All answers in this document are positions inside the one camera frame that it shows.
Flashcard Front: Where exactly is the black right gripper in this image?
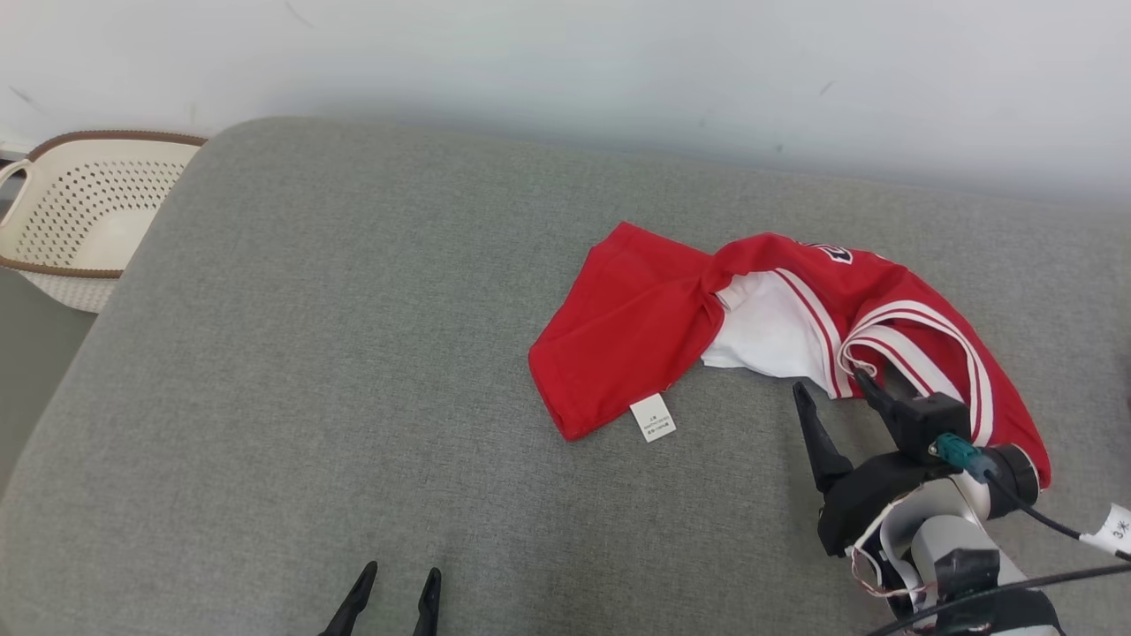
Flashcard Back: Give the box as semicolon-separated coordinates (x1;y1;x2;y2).
793;371;952;558

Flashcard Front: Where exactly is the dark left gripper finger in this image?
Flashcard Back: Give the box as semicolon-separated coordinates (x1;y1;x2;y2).
412;567;443;636
320;561;379;636

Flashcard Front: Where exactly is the red white basketball jersey shirt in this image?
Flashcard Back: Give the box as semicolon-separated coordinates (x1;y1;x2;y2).
528;221;1053;490

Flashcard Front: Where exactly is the grey fabric sofa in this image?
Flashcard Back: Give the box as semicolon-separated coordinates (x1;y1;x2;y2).
0;117;1131;636

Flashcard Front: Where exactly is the cream perforated laundry basket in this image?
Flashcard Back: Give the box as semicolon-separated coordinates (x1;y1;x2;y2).
0;130;209;314

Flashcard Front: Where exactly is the white right cable label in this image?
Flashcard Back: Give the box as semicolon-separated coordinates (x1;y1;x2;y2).
1080;502;1131;559

